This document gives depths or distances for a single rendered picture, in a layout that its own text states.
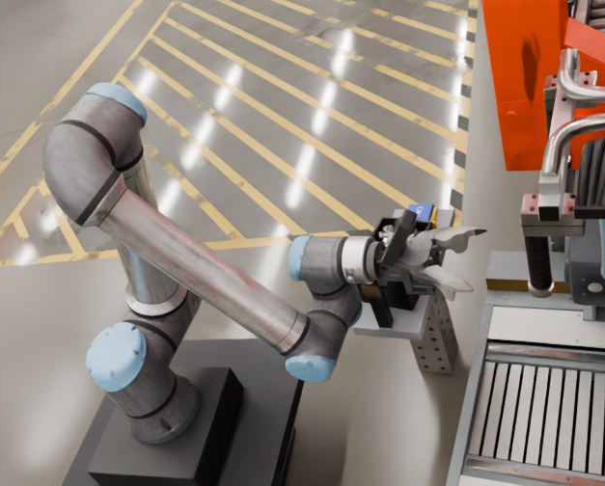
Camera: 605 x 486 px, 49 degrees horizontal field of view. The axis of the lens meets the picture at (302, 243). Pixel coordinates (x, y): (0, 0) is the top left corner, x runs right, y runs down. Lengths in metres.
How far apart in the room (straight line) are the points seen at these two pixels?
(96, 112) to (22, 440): 1.62
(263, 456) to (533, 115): 1.05
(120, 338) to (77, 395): 1.01
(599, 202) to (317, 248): 0.51
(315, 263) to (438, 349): 0.83
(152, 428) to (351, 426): 0.62
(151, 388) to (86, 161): 0.65
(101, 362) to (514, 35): 1.18
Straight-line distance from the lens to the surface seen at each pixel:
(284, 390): 1.79
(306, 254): 1.27
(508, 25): 1.61
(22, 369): 2.87
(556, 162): 1.07
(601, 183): 1.03
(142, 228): 1.17
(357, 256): 1.23
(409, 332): 1.60
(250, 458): 1.72
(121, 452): 1.79
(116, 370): 1.56
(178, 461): 1.69
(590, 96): 1.21
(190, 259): 1.19
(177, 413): 1.70
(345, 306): 1.34
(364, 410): 2.05
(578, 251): 1.77
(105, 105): 1.24
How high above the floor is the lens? 1.67
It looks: 40 degrees down
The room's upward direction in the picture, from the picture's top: 24 degrees counter-clockwise
